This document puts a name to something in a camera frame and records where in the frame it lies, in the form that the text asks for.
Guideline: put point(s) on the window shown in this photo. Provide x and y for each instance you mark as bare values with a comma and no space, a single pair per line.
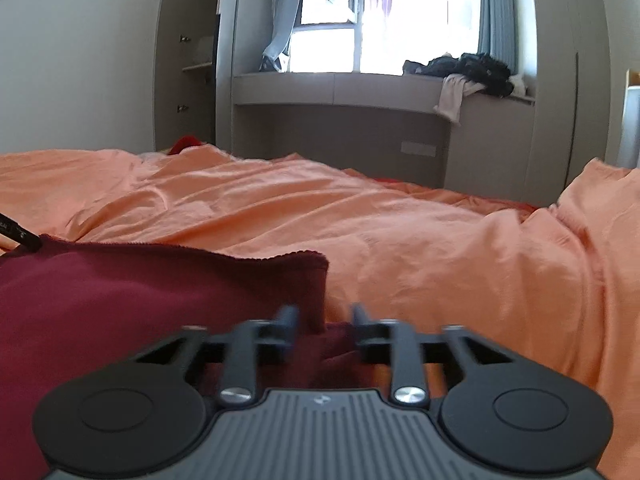
400,10

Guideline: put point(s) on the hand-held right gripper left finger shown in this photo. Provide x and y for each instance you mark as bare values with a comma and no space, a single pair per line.
286,324

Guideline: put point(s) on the pile of dark clothes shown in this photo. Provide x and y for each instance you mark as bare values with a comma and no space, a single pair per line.
475,70

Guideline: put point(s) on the orange duvet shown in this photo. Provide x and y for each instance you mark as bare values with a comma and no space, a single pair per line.
400,260

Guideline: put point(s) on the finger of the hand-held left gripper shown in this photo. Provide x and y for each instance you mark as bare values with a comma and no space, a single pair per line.
20,235

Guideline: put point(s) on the tall grey cabinet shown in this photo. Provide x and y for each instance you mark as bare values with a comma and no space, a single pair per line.
565,75

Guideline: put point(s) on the grey window seat cabinet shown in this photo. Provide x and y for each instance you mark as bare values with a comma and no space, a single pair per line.
340,110

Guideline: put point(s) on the light blue curtain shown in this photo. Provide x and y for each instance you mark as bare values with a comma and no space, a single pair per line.
285,15
497,10

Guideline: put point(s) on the small white cloth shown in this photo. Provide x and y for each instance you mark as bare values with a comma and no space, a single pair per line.
519,85

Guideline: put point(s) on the grey padded headboard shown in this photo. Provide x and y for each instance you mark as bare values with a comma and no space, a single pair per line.
630,125

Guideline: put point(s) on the maroon long-sleeved shirt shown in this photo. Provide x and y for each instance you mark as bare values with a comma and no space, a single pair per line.
125,320

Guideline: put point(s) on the white hanging cloth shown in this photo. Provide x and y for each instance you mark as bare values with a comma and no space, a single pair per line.
452,97

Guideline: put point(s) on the dark bag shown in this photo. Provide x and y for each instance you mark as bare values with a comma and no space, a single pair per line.
269,64

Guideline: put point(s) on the grey open wardrobe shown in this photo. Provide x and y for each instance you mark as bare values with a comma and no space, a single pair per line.
192,60

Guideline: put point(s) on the red object on floor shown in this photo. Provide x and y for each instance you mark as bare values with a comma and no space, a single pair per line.
186,144

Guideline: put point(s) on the white bag in wardrobe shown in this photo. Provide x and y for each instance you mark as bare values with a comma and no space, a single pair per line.
202,50

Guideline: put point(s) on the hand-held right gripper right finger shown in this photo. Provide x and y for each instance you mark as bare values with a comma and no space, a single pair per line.
361,324

